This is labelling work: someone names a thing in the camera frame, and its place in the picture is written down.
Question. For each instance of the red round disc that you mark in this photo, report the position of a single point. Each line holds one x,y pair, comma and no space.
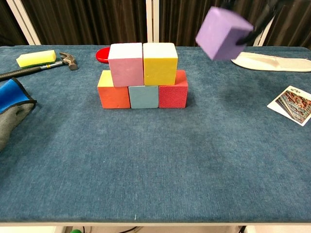
102,55

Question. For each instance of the red foam cube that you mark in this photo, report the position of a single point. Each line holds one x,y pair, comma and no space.
172,97

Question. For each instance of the pink foam cube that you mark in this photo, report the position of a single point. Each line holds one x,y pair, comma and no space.
125,70

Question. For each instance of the yellow foam cube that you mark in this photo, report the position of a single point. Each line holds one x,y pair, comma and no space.
159,68

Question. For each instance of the printed picture card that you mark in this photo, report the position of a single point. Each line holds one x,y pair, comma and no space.
295,104

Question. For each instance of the blue and grey cloth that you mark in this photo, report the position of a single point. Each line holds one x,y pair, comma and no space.
14,116

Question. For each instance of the orange foam cube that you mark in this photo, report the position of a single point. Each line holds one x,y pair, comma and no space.
113,97

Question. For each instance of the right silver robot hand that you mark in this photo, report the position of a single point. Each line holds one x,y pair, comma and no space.
262,21

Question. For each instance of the light blue foam cube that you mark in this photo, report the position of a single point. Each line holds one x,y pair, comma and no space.
143,97

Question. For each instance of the yellow sponge block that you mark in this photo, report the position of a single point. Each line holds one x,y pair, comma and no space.
36,58

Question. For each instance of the green round object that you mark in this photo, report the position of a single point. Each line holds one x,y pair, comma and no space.
76,231

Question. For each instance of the white metal frame post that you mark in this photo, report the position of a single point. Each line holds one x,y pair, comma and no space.
261,43
23,21
152,21

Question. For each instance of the dark blue table mat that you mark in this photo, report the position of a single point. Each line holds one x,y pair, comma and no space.
155,170

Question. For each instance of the purple foam cube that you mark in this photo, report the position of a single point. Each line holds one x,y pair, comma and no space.
221,36

